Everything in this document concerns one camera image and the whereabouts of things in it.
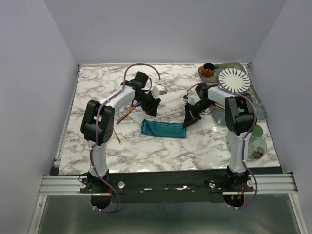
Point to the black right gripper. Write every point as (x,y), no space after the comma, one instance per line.
(190,117)

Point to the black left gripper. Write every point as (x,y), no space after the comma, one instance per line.
(151,109)

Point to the iridescent rainbow knife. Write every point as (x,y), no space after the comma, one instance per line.
(126,114)

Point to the teal cloth napkin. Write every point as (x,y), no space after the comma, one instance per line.
(163,129)

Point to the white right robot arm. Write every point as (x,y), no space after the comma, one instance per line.
(240,119)

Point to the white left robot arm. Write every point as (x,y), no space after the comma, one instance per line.
(98,123)

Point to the dark floral placemat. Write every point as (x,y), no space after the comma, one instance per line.
(261,112)

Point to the orange black cup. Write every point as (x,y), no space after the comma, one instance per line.
(207,70)

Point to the white striped plate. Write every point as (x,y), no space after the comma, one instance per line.
(234,80)

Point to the mint green small bowl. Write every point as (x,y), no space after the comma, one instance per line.
(257,131)

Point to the mint green floral plate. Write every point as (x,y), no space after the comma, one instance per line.
(256,147)

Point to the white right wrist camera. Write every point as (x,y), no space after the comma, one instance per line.
(189,100)

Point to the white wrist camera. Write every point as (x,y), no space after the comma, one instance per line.
(158,90)
(189,100)

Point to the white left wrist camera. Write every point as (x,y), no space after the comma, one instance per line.
(158,90)

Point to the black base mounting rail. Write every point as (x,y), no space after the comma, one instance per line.
(166,187)

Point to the aluminium frame rail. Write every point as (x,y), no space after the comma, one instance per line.
(70,185)

